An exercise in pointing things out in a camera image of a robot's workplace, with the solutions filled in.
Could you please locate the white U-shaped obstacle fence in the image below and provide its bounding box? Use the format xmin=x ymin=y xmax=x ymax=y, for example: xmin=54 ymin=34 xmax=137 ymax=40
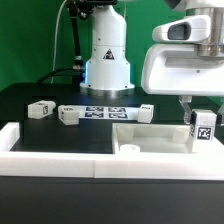
xmin=0 ymin=122 xmax=224 ymax=180

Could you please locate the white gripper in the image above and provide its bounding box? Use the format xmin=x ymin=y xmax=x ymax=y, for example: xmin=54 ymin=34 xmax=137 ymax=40
xmin=141 ymin=15 xmax=224 ymax=126

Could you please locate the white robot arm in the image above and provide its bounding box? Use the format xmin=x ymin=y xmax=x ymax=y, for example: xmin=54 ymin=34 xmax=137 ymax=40
xmin=67 ymin=0 xmax=224 ymax=123

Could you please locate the white strip with AprilTags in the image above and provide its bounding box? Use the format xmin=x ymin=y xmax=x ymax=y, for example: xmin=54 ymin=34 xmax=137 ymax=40
xmin=67 ymin=105 xmax=138 ymax=120

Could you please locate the white cable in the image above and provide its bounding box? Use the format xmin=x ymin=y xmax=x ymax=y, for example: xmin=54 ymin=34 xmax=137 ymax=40
xmin=50 ymin=0 xmax=69 ymax=85

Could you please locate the white square tabletop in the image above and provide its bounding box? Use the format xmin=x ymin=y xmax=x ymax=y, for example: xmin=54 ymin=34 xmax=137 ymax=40
xmin=111 ymin=122 xmax=224 ymax=165

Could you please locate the black cable hose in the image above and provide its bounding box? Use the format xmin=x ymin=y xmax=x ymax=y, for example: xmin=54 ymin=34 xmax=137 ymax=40
xmin=35 ymin=0 xmax=87 ymax=85

